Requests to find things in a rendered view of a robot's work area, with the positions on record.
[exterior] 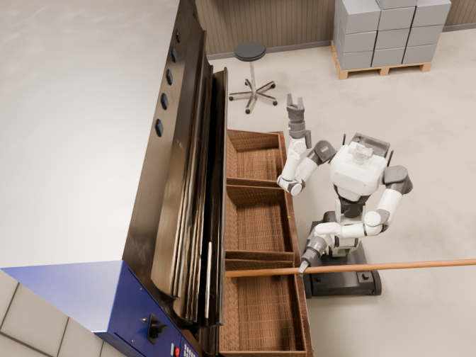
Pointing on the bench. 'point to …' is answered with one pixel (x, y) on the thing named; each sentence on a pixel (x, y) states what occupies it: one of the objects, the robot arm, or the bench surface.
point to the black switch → (156, 328)
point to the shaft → (352, 268)
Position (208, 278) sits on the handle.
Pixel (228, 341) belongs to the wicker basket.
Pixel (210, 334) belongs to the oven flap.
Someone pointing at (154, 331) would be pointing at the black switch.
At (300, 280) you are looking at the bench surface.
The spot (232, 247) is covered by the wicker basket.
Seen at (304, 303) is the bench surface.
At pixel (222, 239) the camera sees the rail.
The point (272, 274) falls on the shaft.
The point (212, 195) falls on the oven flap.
